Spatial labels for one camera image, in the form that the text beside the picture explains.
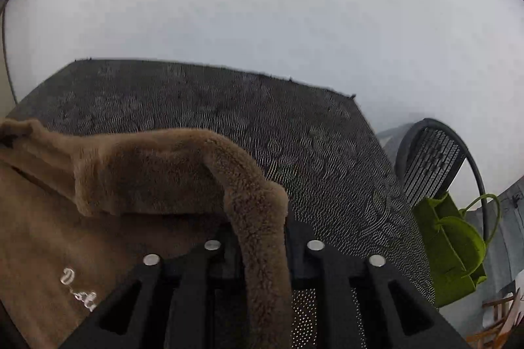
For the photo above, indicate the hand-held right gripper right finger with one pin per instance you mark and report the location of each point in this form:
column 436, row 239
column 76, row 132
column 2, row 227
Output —
column 327, row 283

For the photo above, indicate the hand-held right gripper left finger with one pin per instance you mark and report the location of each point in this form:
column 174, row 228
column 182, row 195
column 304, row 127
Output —
column 196, row 283

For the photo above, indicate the brown fleece garment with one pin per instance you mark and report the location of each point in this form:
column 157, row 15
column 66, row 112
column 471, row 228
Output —
column 123, row 168

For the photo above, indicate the green felt bag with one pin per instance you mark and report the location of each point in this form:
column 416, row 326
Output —
column 454, row 250

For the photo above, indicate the black mesh chair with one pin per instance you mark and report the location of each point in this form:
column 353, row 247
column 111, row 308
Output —
column 430, row 160

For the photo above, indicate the black dotted blanket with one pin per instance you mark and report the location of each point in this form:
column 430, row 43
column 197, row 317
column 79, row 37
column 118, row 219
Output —
column 245, row 119

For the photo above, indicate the wooden folding chair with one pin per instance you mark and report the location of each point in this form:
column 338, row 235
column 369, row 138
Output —
column 497, row 304

